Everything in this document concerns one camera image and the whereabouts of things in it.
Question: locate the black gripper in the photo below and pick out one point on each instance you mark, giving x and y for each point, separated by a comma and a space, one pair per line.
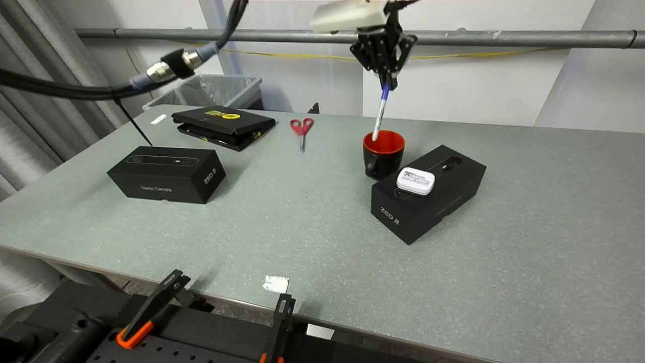
385, 36

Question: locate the blue and white pen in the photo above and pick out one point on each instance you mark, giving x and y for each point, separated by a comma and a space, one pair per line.
382, 110

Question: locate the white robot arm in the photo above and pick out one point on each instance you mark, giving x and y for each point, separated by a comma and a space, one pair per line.
344, 14

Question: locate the black cup with red inside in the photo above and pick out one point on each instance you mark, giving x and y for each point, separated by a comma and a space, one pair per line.
384, 154

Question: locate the grey metal pipe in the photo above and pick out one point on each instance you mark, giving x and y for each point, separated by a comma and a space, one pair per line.
470, 36

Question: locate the white charger adapter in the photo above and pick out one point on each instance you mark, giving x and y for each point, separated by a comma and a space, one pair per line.
415, 180

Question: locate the black box with round recess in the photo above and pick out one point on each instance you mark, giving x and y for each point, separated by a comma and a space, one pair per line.
433, 194

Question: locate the flat black box yellow logo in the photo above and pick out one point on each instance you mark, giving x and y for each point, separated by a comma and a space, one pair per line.
224, 126

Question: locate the clear plastic bin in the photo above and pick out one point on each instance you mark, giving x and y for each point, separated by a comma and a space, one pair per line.
207, 91

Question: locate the small white tape strip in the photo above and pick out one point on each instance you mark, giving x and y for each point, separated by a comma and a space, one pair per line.
157, 119

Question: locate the white tape piece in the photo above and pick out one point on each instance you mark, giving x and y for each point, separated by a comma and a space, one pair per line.
275, 282

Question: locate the white printed label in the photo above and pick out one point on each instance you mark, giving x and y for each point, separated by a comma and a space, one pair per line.
318, 331

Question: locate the black box with camera print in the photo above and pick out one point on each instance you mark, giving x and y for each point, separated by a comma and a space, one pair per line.
168, 174

